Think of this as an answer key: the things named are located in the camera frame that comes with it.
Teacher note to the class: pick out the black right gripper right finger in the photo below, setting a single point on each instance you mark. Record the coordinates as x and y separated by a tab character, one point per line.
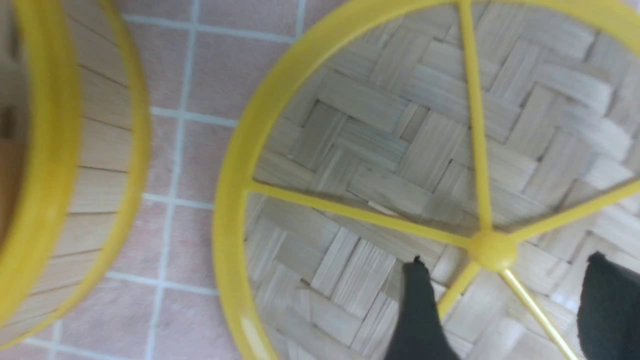
608	318

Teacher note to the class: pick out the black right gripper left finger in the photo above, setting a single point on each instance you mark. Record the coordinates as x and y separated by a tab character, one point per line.
418	334

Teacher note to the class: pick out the yellow woven steamer lid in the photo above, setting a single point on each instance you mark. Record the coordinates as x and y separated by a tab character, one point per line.
498	140

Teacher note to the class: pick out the yellow bamboo steamer base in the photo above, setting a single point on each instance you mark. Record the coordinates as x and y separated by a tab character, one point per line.
75	151

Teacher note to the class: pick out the pink checkered tablecloth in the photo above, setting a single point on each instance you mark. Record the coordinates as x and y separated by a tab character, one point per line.
202	59

